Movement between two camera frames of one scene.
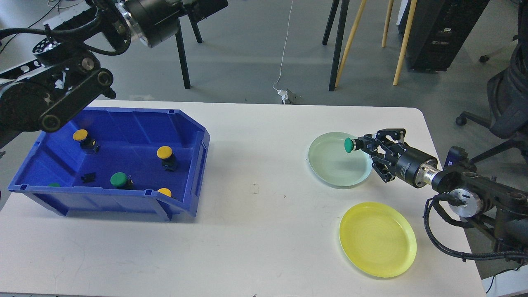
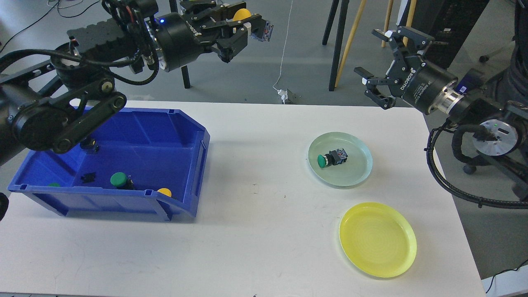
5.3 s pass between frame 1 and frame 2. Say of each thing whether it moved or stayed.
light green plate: stayed
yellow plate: stayed
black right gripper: moved
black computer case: stayed
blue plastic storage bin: stayed
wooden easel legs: stayed
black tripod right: stayed
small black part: stayed
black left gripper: moved
